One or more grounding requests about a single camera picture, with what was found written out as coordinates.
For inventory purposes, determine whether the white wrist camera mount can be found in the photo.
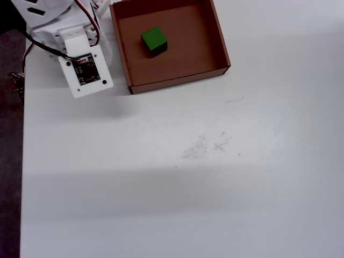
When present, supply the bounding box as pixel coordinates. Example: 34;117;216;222
57;25;114;99

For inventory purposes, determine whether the brown cardboard box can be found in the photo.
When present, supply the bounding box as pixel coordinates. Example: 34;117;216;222
109;0;232;95

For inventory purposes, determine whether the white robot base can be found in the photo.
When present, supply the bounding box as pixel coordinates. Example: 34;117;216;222
92;0;111;19

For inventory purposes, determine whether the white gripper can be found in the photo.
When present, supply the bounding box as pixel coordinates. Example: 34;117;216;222
26;20;114;69

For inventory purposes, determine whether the black camera cable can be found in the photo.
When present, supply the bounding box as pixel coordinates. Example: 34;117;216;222
20;28;87;63

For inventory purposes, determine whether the black yellow striped clamp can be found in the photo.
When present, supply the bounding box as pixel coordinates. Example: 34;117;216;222
6;71;26;104

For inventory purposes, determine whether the green wooden cube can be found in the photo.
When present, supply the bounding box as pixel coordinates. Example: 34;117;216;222
140;25;169;59

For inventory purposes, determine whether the thin red cable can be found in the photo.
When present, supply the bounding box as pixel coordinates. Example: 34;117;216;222
21;42;36;75

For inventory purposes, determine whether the red black servo cable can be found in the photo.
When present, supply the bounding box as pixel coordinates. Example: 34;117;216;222
74;0;103;45

